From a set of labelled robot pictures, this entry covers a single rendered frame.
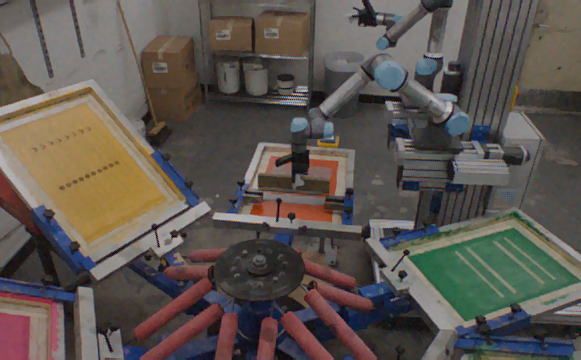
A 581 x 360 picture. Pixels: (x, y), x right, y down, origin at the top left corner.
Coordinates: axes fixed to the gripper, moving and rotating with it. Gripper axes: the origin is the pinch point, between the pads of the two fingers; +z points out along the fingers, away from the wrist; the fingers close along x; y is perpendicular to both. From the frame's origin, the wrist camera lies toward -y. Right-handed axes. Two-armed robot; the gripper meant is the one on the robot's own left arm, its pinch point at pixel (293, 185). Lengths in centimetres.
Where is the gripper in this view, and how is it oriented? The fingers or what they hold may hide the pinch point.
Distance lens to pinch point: 244.1
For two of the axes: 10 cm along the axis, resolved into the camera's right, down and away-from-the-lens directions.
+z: -0.1, 8.5, 5.3
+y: 9.9, 0.8, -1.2
